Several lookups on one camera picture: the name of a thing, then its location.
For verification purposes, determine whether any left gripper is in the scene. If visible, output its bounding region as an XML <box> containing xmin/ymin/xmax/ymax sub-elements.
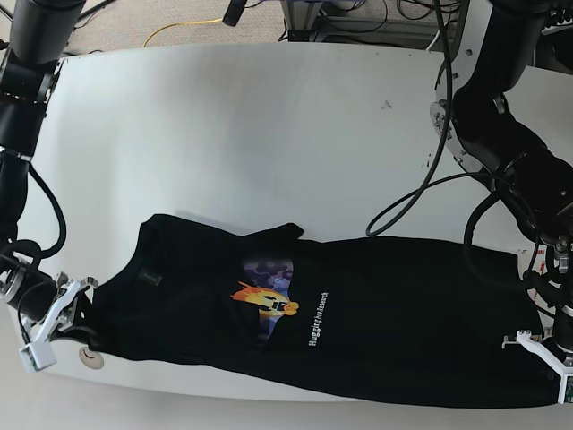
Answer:
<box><xmin>532</xmin><ymin>271</ymin><xmax>572</xmax><ymax>352</ymax></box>

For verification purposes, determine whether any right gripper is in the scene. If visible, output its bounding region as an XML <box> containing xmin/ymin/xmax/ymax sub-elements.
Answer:
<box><xmin>1</xmin><ymin>254</ymin><xmax>56</xmax><ymax>321</ymax></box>

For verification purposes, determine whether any black T-shirt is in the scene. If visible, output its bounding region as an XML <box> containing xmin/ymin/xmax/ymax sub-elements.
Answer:
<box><xmin>89</xmin><ymin>215</ymin><xmax>559</xmax><ymax>409</ymax></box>

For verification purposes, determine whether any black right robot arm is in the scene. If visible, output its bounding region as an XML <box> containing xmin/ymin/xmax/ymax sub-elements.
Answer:
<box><xmin>1</xmin><ymin>1</ymin><xmax>84</xmax><ymax>321</ymax></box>

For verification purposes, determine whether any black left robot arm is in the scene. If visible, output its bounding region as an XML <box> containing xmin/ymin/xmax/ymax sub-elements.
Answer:
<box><xmin>432</xmin><ymin>1</ymin><xmax>572</xmax><ymax>353</ymax></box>

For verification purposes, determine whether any left table grommet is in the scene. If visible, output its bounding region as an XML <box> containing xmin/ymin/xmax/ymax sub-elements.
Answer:
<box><xmin>79</xmin><ymin>347</ymin><xmax>105</xmax><ymax>370</ymax></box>

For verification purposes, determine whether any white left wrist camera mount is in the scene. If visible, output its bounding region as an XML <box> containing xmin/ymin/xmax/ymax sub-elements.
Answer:
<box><xmin>501</xmin><ymin>327</ymin><xmax>572</xmax><ymax>404</ymax></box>

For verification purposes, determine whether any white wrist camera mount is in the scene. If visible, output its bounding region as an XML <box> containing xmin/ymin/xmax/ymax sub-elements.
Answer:
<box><xmin>16</xmin><ymin>272</ymin><xmax>98</xmax><ymax>373</ymax></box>
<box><xmin>501</xmin><ymin>327</ymin><xmax>572</xmax><ymax>404</ymax></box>

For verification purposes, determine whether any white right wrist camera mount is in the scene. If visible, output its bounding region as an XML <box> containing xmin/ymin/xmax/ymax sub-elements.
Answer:
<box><xmin>16</xmin><ymin>272</ymin><xmax>98</xmax><ymax>373</ymax></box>

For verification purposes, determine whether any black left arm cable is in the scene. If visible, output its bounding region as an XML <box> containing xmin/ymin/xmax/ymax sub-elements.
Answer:
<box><xmin>365</xmin><ymin>0</ymin><xmax>498</xmax><ymax>238</ymax></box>

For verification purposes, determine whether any yellow cable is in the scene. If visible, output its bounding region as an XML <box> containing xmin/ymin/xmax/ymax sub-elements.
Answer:
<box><xmin>142</xmin><ymin>16</ymin><xmax>225</xmax><ymax>48</ymax></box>

